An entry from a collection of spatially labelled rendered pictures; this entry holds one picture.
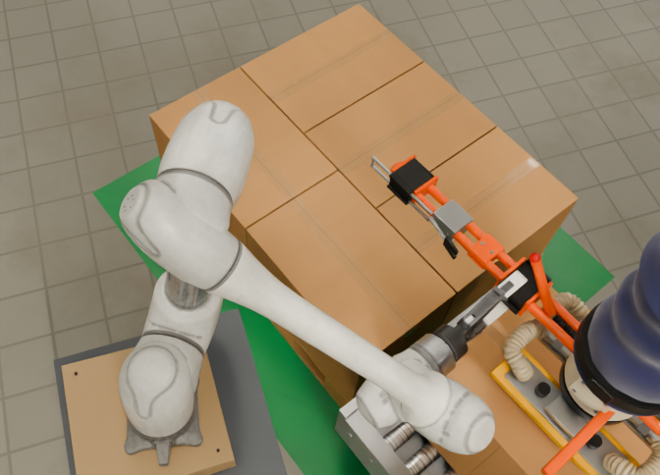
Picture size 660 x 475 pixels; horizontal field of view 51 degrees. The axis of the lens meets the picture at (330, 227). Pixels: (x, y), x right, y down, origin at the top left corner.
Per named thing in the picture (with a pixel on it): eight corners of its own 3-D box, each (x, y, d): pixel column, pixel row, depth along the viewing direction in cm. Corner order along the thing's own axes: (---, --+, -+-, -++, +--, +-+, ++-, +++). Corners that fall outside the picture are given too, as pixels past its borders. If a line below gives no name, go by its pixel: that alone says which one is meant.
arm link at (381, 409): (414, 377, 146) (456, 400, 135) (358, 424, 141) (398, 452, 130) (397, 338, 142) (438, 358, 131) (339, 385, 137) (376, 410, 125)
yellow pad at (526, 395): (639, 468, 145) (649, 463, 141) (609, 501, 141) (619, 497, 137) (519, 347, 157) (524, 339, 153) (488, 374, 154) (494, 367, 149)
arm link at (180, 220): (234, 281, 106) (256, 211, 114) (137, 217, 97) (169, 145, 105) (184, 300, 114) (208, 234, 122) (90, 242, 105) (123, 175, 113)
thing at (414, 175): (435, 188, 165) (439, 177, 161) (412, 205, 163) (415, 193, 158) (411, 166, 168) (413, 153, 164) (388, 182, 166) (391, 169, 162)
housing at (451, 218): (470, 228, 161) (474, 218, 157) (450, 243, 158) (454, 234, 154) (449, 207, 163) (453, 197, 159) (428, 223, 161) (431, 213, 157)
